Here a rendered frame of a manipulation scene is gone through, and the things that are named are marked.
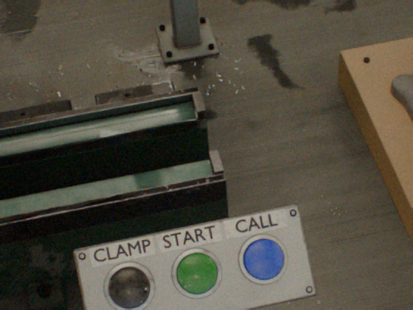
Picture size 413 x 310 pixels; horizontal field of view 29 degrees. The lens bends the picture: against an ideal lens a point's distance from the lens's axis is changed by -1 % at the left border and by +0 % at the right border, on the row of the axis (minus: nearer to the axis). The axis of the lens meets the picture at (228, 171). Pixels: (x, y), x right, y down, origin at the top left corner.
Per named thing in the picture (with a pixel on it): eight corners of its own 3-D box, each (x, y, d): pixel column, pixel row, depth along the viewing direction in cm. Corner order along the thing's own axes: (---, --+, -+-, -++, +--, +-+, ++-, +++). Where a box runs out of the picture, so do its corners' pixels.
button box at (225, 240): (94, 338, 63) (90, 346, 58) (77, 249, 64) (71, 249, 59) (306, 292, 65) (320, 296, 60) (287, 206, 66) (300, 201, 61)
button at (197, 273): (180, 297, 60) (181, 298, 59) (172, 257, 61) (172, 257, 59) (220, 288, 61) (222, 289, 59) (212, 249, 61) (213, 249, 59)
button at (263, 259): (245, 283, 61) (248, 283, 59) (237, 243, 61) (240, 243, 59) (285, 274, 61) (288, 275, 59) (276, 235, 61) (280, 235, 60)
